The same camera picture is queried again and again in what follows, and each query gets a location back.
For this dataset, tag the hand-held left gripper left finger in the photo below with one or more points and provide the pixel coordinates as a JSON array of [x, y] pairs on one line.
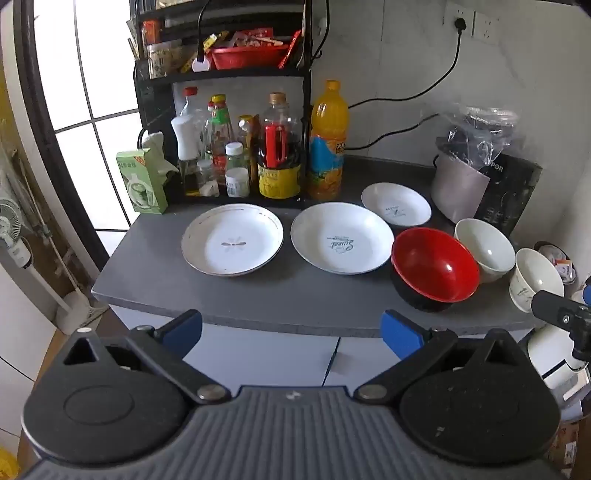
[[182, 332]]

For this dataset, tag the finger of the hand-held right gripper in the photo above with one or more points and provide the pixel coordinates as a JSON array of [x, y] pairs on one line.
[[588, 290], [554, 308]]

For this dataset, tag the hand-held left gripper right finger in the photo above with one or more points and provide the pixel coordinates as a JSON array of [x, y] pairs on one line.
[[400, 334]]

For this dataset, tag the white bowl with grey print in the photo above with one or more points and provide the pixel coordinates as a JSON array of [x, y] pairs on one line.
[[531, 281]]

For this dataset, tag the red and black bowl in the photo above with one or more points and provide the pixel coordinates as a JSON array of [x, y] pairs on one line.
[[434, 263]]

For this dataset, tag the plain white bowl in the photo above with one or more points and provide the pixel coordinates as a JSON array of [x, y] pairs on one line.
[[489, 249]]

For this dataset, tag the gold-rimmed white plate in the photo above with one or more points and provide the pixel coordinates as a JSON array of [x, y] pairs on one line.
[[231, 240]]

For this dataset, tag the white plate with blue print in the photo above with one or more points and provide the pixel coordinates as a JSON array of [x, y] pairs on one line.
[[341, 240]]

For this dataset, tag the small white plate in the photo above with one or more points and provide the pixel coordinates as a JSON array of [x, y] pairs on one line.
[[396, 205]]

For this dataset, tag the white appliance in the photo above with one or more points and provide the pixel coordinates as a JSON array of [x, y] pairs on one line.
[[549, 355]]

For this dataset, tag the cardboard box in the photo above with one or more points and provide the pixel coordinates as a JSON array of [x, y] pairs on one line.
[[565, 438]]

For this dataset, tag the green box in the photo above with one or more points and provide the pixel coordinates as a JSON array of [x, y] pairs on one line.
[[138, 184]]

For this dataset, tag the glass jar with silver lid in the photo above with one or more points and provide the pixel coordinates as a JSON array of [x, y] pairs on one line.
[[206, 175]]

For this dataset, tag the white pill bottle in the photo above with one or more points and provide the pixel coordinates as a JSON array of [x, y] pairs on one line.
[[237, 182]]

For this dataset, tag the white crumpled cloth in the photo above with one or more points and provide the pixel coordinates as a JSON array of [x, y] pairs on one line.
[[159, 150]]

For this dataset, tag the oil dispenser with white cap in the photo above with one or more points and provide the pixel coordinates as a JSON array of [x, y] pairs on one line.
[[187, 138]]

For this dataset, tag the clear plastic bag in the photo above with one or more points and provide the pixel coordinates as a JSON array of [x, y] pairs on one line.
[[480, 124]]

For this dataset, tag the white standing fan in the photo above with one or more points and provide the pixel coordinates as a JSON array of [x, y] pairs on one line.
[[11, 230]]

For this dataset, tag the yellow-capped squeeze bottle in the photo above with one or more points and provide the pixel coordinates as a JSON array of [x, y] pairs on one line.
[[247, 134]]

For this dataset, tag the orange juice bottle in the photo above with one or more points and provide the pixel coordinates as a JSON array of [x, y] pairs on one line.
[[328, 138]]

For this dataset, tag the yellow object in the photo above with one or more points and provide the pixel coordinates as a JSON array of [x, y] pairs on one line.
[[7, 464]]

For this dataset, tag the black metal rack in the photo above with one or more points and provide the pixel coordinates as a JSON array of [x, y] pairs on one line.
[[152, 101]]

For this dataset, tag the white plug adapter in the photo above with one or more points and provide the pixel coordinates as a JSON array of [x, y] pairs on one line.
[[201, 64]]

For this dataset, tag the clear snack jar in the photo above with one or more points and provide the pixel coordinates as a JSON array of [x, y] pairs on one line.
[[164, 60]]

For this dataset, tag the yellow packet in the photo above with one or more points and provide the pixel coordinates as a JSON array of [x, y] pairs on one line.
[[194, 53]]

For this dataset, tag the red plastic basket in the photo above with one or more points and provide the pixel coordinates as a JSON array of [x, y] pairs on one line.
[[249, 59]]

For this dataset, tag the red orange box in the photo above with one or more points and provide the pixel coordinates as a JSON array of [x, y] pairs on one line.
[[151, 33]]

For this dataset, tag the black window frame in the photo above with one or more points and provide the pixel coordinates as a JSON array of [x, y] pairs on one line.
[[44, 129]]

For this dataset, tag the white wall outlet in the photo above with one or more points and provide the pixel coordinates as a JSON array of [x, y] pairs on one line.
[[450, 11], [487, 24]]

